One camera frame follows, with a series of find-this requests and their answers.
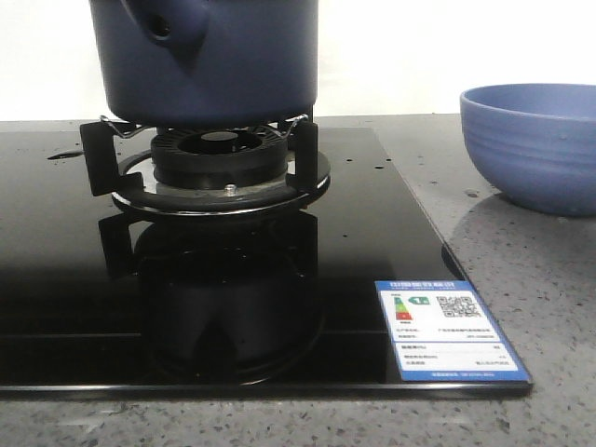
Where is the black round gas burner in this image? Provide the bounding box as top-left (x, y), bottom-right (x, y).
top-left (151, 128), bottom-right (288, 190)

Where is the blue white energy label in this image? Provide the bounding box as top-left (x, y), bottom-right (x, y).
top-left (375, 280), bottom-right (530, 383)

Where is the black glass gas cooktop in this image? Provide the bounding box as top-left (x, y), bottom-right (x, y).
top-left (1, 123), bottom-right (532, 400)

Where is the light blue ribbed bowl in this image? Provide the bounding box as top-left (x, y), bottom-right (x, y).
top-left (460, 83), bottom-right (595, 216)

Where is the black metal pot support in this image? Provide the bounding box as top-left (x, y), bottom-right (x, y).
top-left (80, 115), bottom-right (331, 220)

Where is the dark blue cooking pot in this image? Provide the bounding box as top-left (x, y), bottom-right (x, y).
top-left (89, 1), bottom-right (318, 128)

